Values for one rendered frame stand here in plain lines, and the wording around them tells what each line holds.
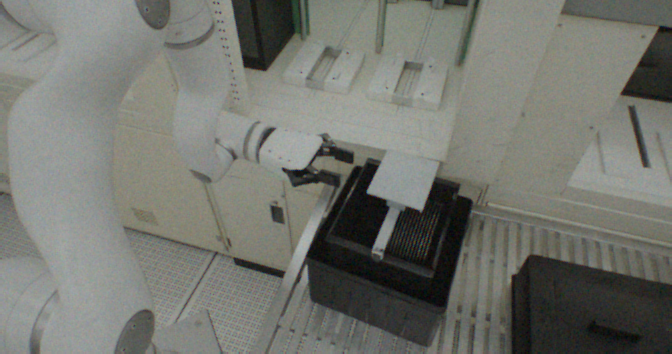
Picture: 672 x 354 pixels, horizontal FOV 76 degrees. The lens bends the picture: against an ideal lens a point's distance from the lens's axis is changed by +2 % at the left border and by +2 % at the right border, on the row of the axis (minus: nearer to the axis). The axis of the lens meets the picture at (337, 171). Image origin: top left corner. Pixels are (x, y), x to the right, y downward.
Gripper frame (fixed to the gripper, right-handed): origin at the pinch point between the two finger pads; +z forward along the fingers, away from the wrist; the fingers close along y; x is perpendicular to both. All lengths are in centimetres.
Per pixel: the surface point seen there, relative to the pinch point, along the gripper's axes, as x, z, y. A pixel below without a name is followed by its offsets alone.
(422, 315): -17.2, 22.6, 13.5
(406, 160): 2.9, 11.8, -3.9
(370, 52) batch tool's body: -18, -18, -72
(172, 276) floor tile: -106, -79, -9
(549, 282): -19.3, 44.2, -4.6
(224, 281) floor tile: -106, -58, -15
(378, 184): 2.7, 9.0, 3.7
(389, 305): -18.3, 16.3, 13.5
